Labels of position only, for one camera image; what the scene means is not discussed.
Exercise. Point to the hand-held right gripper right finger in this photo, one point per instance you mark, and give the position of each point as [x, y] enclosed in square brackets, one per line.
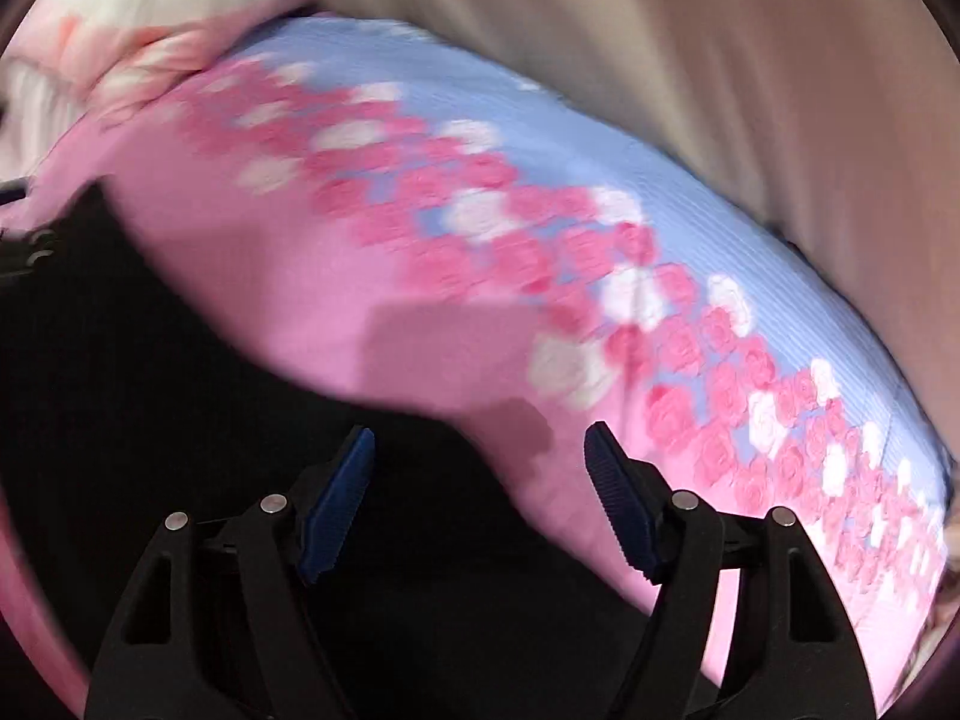
[619, 495]

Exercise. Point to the black pants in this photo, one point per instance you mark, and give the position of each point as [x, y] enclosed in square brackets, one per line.
[187, 390]

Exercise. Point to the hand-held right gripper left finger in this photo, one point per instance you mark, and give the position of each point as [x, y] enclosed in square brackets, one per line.
[341, 495]

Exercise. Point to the pink floral bedsheet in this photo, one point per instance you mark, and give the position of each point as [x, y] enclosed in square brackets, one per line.
[300, 277]

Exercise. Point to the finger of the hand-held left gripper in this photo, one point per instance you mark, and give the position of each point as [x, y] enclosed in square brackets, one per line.
[30, 251]

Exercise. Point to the beige curtain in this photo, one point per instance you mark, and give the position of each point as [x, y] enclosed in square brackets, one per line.
[675, 52]

